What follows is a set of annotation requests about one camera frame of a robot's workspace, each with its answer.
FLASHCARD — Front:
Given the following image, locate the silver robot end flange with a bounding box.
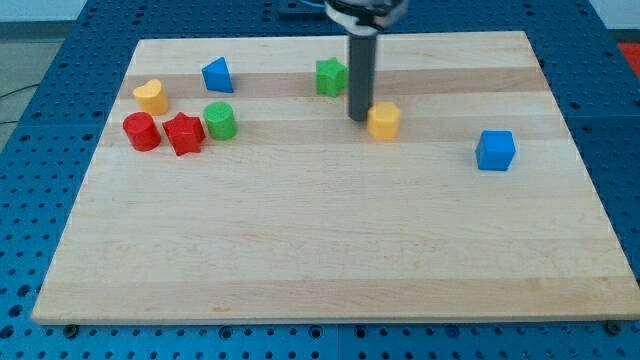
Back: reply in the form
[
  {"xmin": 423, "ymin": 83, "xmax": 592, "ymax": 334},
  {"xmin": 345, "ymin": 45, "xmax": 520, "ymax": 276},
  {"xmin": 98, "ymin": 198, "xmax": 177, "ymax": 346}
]
[{"xmin": 324, "ymin": 0, "xmax": 409, "ymax": 35}]

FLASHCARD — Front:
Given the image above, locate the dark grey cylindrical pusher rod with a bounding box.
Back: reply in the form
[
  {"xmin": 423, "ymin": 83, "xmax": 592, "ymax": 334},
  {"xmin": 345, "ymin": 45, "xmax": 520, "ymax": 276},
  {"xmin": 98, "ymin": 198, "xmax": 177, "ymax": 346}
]
[{"xmin": 348, "ymin": 34, "xmax": 377, "ymax": 122}]

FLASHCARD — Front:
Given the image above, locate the green star block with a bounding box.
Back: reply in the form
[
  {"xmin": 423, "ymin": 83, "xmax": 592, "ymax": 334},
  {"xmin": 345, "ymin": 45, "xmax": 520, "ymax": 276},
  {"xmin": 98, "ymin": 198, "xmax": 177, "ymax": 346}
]
[{"xmin": 315, "ymin": 57, "xmax": 348, "ymax": 97}]

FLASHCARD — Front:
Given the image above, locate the yellow hexagon block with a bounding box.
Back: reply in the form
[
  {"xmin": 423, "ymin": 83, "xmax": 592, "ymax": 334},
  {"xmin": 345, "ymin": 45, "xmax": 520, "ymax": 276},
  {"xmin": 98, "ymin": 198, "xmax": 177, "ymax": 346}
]
[{"xmin": 367, "ymin": 102, "xmax": 401, "ymax": 140}]

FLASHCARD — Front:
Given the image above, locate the red star block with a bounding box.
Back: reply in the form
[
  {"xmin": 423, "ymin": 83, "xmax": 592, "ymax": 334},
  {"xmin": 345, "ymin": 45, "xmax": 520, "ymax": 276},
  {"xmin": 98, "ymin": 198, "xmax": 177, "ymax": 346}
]
[{"xmin": 162, "ymin": 112, "xmax": 205, "ymax": 156}]

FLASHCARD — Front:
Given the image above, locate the blue triangle block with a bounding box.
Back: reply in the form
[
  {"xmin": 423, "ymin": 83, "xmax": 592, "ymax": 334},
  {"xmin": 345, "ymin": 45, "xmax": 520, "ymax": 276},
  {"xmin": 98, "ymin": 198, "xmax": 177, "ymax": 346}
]
[{"xmin": 201, "ymin": 57, "xmax": 234, "ymax": 93}]

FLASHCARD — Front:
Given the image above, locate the green cylinder block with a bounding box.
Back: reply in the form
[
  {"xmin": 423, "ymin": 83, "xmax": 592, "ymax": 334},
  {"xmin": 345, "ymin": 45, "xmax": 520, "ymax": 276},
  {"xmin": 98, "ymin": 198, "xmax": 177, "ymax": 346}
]
[{"xmin": 203, "ymin": 101, "xmax": 237, "ymax": 140}]

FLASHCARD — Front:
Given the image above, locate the blue cube block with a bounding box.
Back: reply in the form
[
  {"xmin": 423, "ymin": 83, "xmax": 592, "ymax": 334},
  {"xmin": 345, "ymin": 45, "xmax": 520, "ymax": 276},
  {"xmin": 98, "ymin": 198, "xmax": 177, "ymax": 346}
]
[{"xmin": 475, "ymin": 130, "xmax": 516, "ymax": 171}]

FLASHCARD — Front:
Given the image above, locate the wooden board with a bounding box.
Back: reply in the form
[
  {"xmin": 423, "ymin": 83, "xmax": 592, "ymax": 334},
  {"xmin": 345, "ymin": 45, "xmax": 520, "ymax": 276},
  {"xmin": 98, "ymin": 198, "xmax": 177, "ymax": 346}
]
[{"xmin": 32, "ymin": 31, "xmax": 639, "ymax": 325}]

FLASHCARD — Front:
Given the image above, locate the yellow heart block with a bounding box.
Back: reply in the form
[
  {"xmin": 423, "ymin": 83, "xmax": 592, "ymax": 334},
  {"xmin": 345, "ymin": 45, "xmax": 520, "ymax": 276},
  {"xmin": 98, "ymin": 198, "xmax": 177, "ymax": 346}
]
[{"xmin": 133, "ymin": 79, "xmax": 169, "ymax": 116}]

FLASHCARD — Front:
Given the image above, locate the red cylinder block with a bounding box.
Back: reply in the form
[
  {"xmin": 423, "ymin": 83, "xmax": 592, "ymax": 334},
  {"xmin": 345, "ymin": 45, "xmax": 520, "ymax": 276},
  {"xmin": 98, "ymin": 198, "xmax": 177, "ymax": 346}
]
[{"xmin": 123, "ymin": 112, "xmax": 161, "ymax": 152}]

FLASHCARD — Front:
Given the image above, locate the black cable on floor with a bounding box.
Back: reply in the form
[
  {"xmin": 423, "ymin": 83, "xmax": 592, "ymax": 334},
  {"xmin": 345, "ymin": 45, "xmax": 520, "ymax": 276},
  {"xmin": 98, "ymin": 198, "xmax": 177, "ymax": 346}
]
[{"xmin": 0, "ymin": 82, "xmax": 40, "ymax": 126}]

